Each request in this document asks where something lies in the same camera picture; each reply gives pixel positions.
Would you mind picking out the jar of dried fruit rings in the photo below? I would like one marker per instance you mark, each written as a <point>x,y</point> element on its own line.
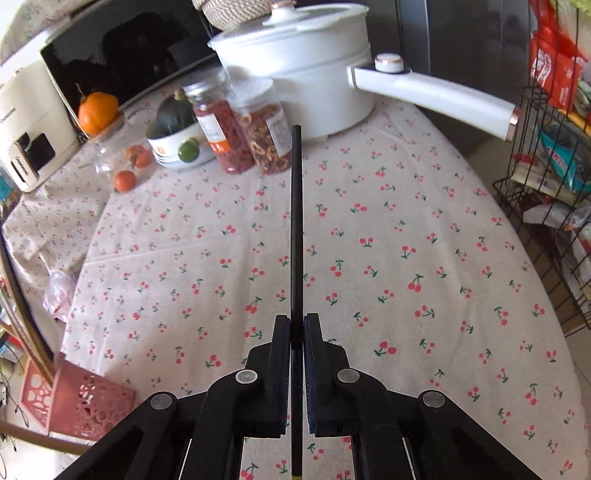
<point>265,134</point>

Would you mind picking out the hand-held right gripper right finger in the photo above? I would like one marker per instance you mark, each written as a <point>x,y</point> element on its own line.
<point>312,369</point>

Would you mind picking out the small orange pumpkin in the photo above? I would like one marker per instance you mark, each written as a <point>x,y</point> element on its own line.
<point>97,113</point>

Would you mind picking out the black chopstick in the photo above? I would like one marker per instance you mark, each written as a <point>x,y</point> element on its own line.
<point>296,207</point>

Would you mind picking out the jar of red berries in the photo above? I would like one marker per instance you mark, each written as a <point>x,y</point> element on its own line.
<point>221,134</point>

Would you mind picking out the pink perforated utensil holder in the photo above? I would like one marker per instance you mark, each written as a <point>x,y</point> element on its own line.
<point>83,406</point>

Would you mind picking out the white electric pot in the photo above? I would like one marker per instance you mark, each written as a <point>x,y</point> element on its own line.
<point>300,78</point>

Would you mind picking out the black microwave oven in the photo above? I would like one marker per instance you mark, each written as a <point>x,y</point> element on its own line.
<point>129,50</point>

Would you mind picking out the small green fruit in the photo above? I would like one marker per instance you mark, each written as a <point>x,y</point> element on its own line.
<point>188,150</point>

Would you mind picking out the clear glass jar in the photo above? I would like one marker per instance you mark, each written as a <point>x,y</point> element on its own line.
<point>107,157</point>

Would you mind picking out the pile of snack packets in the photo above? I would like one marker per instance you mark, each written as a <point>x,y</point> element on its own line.
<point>554,69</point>

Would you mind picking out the wooden chopstick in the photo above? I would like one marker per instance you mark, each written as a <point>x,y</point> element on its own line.
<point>27,348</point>
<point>41,369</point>

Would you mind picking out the clear plastic bag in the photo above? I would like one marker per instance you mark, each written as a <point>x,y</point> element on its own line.
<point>57,295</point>

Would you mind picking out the white ceramic bowl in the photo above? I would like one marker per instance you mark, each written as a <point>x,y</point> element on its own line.
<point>166,150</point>

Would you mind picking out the grey metal cabinet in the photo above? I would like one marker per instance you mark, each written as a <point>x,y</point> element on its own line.
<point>461,41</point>

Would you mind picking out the cherry print tablecloth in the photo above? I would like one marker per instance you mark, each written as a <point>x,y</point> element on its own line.
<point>369,207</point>

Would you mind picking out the dark green squash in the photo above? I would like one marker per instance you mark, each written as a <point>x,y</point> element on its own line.
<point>175,115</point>

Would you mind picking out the white kitchen appliance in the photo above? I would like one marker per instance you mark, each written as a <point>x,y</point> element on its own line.
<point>27,106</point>

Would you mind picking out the orange persimmon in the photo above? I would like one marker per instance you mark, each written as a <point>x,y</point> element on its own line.
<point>125,181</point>
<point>140,157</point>

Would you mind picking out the glass pot lid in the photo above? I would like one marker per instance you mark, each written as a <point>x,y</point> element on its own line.
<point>295,25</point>

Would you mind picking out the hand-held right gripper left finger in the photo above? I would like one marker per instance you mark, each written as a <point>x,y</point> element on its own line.
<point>281,369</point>

